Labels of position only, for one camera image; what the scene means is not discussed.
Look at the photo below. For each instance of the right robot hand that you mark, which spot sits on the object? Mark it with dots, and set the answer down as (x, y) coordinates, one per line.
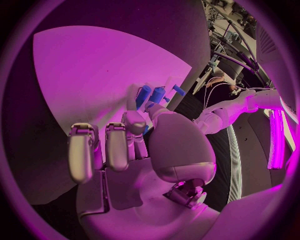
(180, 142)

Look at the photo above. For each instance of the blue block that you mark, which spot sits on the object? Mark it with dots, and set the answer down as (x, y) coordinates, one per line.
(146, 130)

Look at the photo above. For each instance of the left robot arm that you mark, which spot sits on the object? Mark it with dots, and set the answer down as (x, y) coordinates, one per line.
(234, 107)

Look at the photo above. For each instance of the white task board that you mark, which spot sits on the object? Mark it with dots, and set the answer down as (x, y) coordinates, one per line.
(98, 71)

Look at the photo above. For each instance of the small blue plug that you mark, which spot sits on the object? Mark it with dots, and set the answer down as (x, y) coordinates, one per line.
(166, 99)

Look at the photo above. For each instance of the blue peg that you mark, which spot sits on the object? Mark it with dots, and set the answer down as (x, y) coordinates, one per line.
(179, 90)

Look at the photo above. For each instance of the short blue cylinder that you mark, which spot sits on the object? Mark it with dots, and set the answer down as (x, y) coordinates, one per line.
(157, 94)

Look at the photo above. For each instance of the long blue cylinder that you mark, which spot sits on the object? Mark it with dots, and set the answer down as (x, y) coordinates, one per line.
(143, 94)

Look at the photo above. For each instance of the person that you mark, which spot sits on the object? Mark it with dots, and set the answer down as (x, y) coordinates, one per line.
(219, 82)

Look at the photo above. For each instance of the dark monitor screen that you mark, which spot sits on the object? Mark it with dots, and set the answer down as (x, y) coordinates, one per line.
(230, 67)

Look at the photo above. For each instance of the glowing light bar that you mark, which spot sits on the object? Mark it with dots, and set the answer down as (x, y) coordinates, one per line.
(276, 138)

